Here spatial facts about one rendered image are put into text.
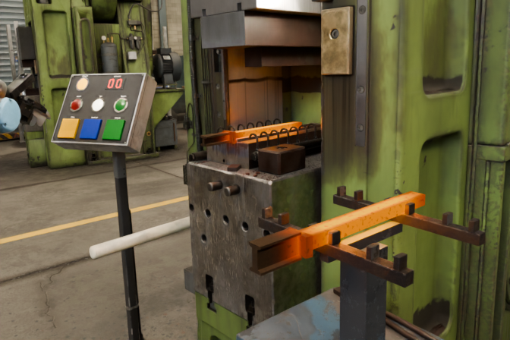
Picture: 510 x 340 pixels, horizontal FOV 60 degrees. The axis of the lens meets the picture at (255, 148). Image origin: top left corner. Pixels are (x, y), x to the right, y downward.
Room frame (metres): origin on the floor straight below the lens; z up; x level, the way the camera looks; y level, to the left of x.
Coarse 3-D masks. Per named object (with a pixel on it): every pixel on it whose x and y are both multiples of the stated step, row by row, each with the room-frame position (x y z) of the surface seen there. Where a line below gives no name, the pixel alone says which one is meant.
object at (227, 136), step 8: (256, 128) 1.41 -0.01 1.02; (264, 128) 1.41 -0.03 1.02; (272, 128) 1.43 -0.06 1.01; (280, 128) 1.46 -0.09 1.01; (288, 128) 1.49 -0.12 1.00; (200, 136) 1.27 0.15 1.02; (208, 136) 1.25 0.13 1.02; (216, 136) 1.28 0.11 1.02; (224, 136) 1.31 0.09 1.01; (232, 136) 1.31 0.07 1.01; (240, 136) 1.33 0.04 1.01; (248, 136) 1.36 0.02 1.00; (200, 144) 1.27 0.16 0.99; (208, 144) 1.25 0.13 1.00; (216, 144) 1.27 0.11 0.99
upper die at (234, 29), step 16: (208, 16) 1.39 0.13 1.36; (224, 16) 1.34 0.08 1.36; (240, 16) 1.29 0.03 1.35; (256, 16) 1.31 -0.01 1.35; (272, 16) 1.35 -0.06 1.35; (288, 16) 1.40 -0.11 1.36; (304, 16) 1.45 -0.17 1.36; (208, 32) 1.39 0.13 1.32; (224, 32) 1.34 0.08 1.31; (240, 32) 1.29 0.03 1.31; (256, 32) 1.31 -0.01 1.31; (272, 32) 1.35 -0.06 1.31; (288, 32) 1.40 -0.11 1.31; (304, 32) 1.45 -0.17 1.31; (320, 32) 1.51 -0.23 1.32; (208, 48) 1.40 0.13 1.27; (224, 48) 1.42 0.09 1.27; (240, 48) 1.45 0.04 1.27
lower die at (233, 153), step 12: (300, 132) 1.46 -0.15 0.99; (312, 132) 1.48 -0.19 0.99; (228, 144) 1.34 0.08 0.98; (240, 144) 1.30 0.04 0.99; (252, 144) 1.29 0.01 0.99; (264, 144) 1.32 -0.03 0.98; (276, 144) 1.36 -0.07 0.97; (216, 156) 1.38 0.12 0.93; (228, 156) 1.34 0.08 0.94; (240, 156) 1.30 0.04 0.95
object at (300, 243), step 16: (368, 208) 0.77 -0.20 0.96; (384, 208) 0.77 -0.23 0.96; (400, 208) 0.79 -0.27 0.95; (416, 208) 0.83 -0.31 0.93; (320, 224) 0.70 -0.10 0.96; (336, 224) 0.70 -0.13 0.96; (352, 224) 0.71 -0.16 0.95; (368, 224) 0.73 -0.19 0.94; (256, 240) 0.61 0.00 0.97; (272, 240) 0.61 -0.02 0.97; (288, 240) 0.63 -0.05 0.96; (304, 240) 0.63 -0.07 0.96; (320, 240) 0.66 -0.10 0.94; (256, 256) 0.59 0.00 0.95; (272, 256) 0.61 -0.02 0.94; (288, 256) 0.63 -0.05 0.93; (304, 256) 0.63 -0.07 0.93; (256, 272) 0.59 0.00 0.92
